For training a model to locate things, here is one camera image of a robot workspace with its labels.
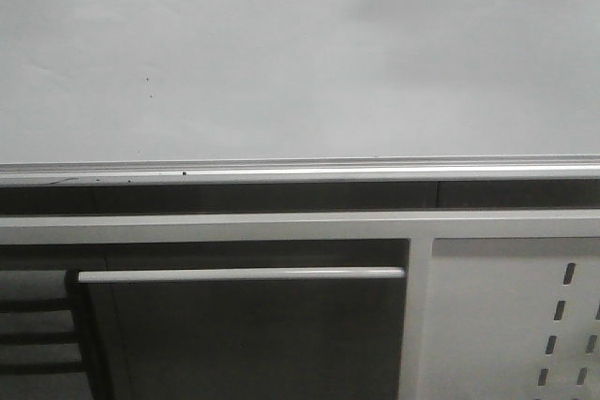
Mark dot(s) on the dark panel with white top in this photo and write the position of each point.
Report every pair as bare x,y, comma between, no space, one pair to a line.
268,333

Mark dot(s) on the dark slatted chair back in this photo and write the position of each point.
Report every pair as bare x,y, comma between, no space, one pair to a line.
47,349

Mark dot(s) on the white perforated metal panel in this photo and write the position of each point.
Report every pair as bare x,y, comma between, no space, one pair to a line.
512,319

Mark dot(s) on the aluminium whiteboard marker tray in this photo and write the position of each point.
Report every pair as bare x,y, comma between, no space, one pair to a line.
301,170

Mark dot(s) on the white metal frame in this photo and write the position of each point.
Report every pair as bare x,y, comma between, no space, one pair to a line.
421,228

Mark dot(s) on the white whiteboard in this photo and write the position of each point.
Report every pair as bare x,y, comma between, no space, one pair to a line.
134,80

